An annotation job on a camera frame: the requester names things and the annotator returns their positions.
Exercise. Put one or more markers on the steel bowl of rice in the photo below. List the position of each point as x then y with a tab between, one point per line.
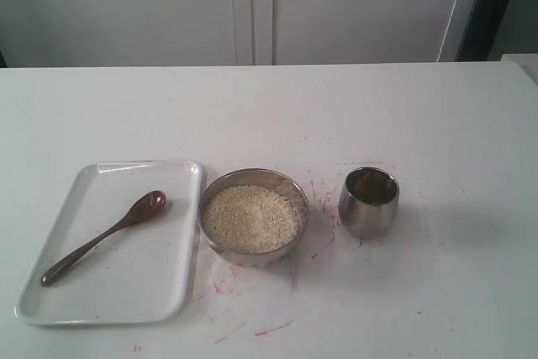
253	216

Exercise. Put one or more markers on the brown wooden spoon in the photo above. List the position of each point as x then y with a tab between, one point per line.
148	207

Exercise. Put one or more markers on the white cabinet behind table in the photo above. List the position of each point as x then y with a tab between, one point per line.
60	33

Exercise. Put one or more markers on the stainless steel cup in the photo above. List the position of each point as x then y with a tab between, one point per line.
368	202

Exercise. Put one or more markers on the white rectangular plastic tray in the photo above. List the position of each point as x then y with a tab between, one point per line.
142	274

